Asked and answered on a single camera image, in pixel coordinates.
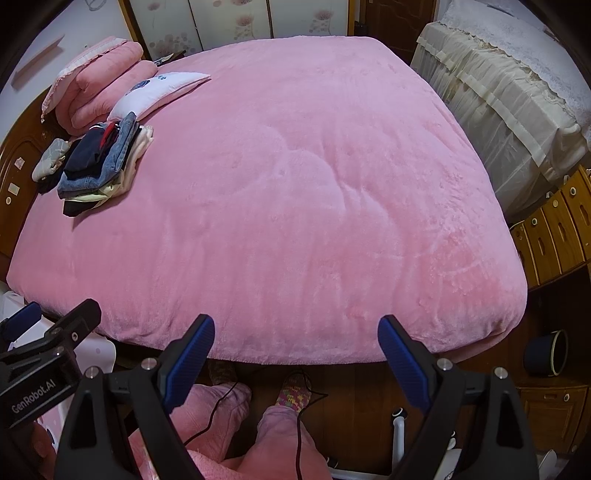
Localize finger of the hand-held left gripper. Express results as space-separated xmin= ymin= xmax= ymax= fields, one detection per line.
xmin=34 ymin=299 xmax=102 ymax=358
xmin=0 ymin=302 xmax=44 ymax=344

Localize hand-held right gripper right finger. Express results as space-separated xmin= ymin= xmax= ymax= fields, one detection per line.
xmin=377 ymin=315 xmax=540 ymax=480

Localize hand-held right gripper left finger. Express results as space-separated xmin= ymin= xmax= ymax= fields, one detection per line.
xmin=54 ymin=314 xmax=217 ymax=480

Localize multicoloured knitted sock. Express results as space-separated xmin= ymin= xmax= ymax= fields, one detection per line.
xmin=208 ymin=360 xmax=237 ymax=385
xmin=276 ymin=371 xmax=313 ymax=411

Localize person's left leg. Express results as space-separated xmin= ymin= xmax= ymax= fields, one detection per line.
xmin=129 ymin=381 xmax=252 ymax=480

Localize person's leg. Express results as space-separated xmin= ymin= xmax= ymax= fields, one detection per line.
xmin=129 ymin=381 xmax=252 ymax=480
xmin=240 ymin=406 xmax=331 ymax=480

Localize dark wooden headboard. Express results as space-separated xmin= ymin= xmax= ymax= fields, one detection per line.
xmin=0 ymin=88 xmax=70 ymax=261

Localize black folded garment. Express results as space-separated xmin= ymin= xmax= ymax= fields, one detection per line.
xmin=62 ymin=196 xmax=100 ymax=217

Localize person's right leg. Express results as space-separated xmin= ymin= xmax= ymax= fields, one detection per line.
xmin=240 ymin=406 xmax=331 ymax=480

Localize navy round basket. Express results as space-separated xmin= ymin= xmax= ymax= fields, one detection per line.
xmin=523 ymin=329 xmax=568 ymax=377

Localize low wooden cabinet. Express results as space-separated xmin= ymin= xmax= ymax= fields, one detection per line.
xmin=517 ymin=369 xmax=591 ymax=457

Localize grey patterned folded garment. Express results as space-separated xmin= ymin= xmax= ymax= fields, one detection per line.
xmin=31 ymin=137 xmax=72 ymax=182

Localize folded blue jeans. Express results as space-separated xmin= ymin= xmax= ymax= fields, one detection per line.
xmin=58 ymin=113 xmax=139 ymax=199

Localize pink plush blanket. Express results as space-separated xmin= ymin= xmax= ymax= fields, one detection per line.
xmin=7 ymin=34 xmax=529 ymax=365

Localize wooden drawer cabinet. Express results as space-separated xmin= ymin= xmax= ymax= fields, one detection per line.
xmin=508 ymin=164 xmax=591 ymax=289

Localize folded pink quilt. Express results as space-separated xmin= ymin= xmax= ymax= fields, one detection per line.
xmin=41 ymin=37 xmax=160 ymax=137

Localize white pillow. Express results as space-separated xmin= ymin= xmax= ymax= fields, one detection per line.
xmin=107 ymin=71 xmax=212 ymax=123

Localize cream ruffled furniture cover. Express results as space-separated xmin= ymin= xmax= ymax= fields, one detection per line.
xmin=411 ymin=21 xmax=583 ymax=222

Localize floral wardrobe doors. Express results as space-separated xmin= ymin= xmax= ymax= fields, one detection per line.
xmin=117 ymin=0 xmax=365 ymax=58

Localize dark wooden door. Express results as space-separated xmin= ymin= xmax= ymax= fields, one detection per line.
xmin=365 ymin=0 xmax=439 ymax=63

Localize white lace cover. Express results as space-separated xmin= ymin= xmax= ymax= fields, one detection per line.
xmin=436 ymin=0 xmax=591 ymax=153

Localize black cable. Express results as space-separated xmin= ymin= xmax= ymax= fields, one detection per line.
xmin=185 ymin=381 xmax=243 ymax=446
xmin=288 ymin=369 xmax=329 ymax=480

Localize white metal frame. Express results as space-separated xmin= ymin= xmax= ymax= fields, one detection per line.
xmin=330 ymin=406 xmax=458 ymax=480

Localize wooden wall strip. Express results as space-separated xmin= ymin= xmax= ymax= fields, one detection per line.
xmin=11 ymin=36 xmax=65 ymax=88

